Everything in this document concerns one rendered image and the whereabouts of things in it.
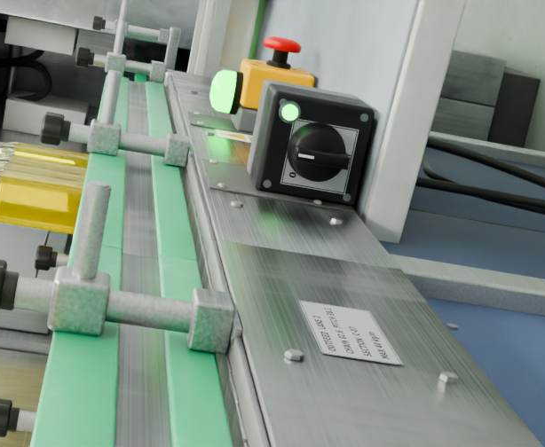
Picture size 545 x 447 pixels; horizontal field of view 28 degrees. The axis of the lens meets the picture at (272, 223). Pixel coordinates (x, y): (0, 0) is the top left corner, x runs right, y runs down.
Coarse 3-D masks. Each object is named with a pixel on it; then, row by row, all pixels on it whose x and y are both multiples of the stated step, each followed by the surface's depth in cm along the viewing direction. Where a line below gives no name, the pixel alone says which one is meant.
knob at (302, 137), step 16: (304, 128) 84; (320, 128) 84; (288, 144) 85; (304, 144) 83; (320, 144) 84; (336, 144) 84; (288, 160) 85; (304, 160) 82; (320, 160) 83; (336, 160) 83; (304, 176) 84; (320, 176) 84
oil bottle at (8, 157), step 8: (0, 160) 141; (8, 160) 141; (16, 160) 141; (24, 160) 142; (32, 160) 143; (40, 160) 144; (48, 160) 145; (56, 168) 142; (64, 168) 142; (72, 168) 143; (80, 168) 144
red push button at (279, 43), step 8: (264, 40) 115; (272, 40) 114; (280, 40) 114; (288, 40) 114; (272, 48) 114; (280, 48) 114; (288, 48) 114; (296, 48) 114; (272, 56) 116; (280, 56) 115
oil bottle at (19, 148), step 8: (8, 144) 148; (16, 144) 148; (24, 144) 149; (0, 152) 146; (8, 152) 146; (16, 152) 146; (24, 152) 146; (32, 152) 146; (40, 152) 146; (48, 152) 147; (56, 152) 148; (64, 152) 150; (72, 152) 151; (56, 160) 146; (64, 160) 147; (72, 160) 147; (80, 160) 147; (88, 160) 147
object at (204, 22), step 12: (204, 0) 174; (216, 0) 160; (204, 12) 175; (204, 24) 159; (204, 36) 160; (192, 48) 176; (204, 48) 160; (192, 60) 176; (204, 60) 162; (192, 72) 177
